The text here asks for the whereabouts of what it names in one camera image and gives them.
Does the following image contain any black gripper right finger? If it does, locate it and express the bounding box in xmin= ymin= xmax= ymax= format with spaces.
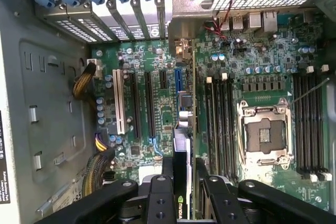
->
xmin=196 ymin=157 xmax=336 ymax=224

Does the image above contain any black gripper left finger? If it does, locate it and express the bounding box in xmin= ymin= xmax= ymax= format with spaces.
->
xmin=34 ymin=157 xmax=176 ymax=224

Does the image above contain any green graphics card black shroud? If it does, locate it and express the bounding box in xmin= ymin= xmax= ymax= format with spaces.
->
xmin=169 ymin=0 xmax=214 ymax=221

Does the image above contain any metal CPU socket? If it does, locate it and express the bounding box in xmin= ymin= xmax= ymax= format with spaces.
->
xmin=236 ymin=97 xmax=295 ymax=174

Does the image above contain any white expansion slot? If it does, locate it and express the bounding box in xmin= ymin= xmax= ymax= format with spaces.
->
xmin=112 ymin=68 xmax=126 ymax=136

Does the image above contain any short black expansion slot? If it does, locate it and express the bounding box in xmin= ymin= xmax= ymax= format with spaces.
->
xmin=159 ymin=70 xmax=168 ymax=90

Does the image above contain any blue expansion slot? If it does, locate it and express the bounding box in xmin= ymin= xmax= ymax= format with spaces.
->
xmin=174 ymin=68 xmax=184 ymax=92

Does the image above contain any metal socket locking lever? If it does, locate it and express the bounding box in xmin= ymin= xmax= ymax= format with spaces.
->
xmin=290 ymin=77 xmax=331 ymax=104

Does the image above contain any green motherboard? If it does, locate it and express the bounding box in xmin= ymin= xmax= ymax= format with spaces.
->
xmin=89 ymin=6 xmax=332 ymax=210

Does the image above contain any perforated black slot cover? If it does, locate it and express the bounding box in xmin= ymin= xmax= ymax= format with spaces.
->
xmin=78 ymin=18 xmax=114 ymax=42
xmin=56 ymin=19 xmax=98 ymax=44

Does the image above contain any black open PC case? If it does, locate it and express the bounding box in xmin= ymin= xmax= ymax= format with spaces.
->
xmin=0 ymin=0 xmax=336 ymax=224

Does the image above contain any yellow black wire bundle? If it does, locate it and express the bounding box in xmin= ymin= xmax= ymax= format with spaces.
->
xmin=81 ymin=129 xmax=117 ymax=199
xmin=72 ymin=60 xmax=103 ymax=104

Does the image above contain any red black twisted wire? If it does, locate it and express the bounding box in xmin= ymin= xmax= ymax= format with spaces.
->
xmin=204 ymin=0 xmax=237 ymax=41

